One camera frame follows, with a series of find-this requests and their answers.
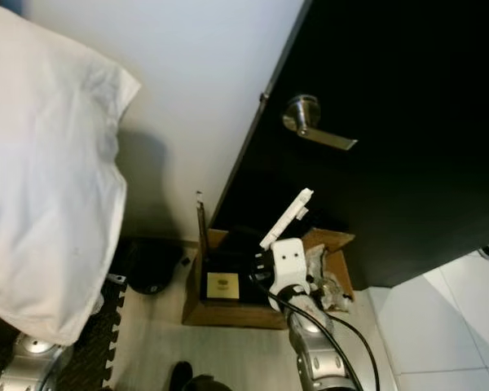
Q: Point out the black door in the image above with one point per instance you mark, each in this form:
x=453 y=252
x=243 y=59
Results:
x=399 y=65

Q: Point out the black round object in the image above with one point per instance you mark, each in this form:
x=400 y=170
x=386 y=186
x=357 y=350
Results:
x=151 y=269

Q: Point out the brown cardboard box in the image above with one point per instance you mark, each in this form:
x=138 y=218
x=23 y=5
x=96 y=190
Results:
x=236 y=316

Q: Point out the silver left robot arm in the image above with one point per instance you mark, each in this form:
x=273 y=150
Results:
x=37 y=366

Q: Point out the small yellow box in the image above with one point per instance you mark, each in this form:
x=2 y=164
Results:
x=223 y=286

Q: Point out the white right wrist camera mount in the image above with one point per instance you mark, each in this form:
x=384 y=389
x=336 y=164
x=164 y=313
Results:
x=289 y=261

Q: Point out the crumpled clear plastic wrap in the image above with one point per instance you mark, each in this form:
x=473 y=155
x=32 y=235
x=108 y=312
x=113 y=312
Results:
x=330 y=281

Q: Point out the black foam puzzle mat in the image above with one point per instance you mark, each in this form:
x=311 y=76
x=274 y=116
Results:
x=90 y=358

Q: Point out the metal door hinge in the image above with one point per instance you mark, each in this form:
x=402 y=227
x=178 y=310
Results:
x=264 y=96

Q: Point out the robot left leg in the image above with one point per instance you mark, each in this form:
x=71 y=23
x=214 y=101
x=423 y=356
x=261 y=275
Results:
x=179 y=379

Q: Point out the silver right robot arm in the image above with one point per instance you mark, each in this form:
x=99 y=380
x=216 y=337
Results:
x=318 y=350

